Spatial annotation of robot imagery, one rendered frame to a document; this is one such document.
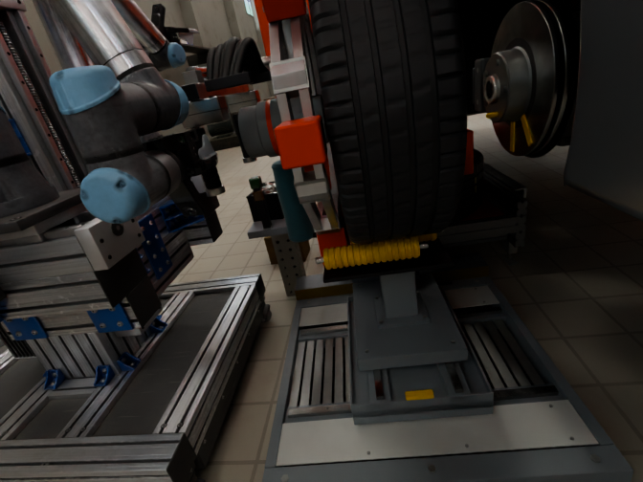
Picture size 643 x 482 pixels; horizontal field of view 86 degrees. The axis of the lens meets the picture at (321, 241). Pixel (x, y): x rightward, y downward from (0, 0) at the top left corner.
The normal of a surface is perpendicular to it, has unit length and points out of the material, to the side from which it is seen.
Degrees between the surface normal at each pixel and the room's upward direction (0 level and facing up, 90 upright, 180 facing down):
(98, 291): 90
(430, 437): 0
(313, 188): 90
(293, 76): 90
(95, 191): 90
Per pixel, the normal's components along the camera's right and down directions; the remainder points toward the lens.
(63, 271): -0.09, 0.43
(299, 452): -0.18, -0.89
